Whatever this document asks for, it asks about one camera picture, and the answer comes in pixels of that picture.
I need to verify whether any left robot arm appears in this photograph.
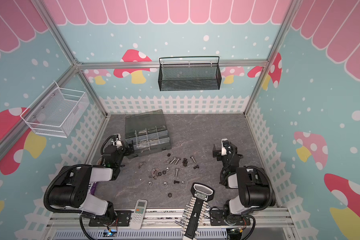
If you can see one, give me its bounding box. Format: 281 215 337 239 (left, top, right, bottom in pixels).
43 134 135 226

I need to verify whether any white remote control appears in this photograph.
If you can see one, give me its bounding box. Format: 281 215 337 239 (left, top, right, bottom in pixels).
130 200 148 230

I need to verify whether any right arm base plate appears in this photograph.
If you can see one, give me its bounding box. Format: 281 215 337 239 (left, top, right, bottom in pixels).
210 208 251 226

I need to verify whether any black mesh wall basket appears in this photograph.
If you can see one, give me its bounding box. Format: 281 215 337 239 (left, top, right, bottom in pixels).
158 56 222 92

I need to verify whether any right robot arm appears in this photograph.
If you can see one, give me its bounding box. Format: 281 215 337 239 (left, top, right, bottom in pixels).
213 139 276 225

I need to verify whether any white wire wall basket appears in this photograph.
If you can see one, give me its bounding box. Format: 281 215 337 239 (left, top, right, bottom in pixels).
20 82 90 138

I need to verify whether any grey plastic organizer box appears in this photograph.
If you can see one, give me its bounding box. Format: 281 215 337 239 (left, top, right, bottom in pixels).
125 110 172 159

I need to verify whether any black socket wrench rack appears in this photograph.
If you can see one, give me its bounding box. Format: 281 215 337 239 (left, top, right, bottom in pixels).
175 183 215 240

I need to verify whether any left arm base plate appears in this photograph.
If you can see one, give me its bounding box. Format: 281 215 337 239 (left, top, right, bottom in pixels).
89 210 132 228

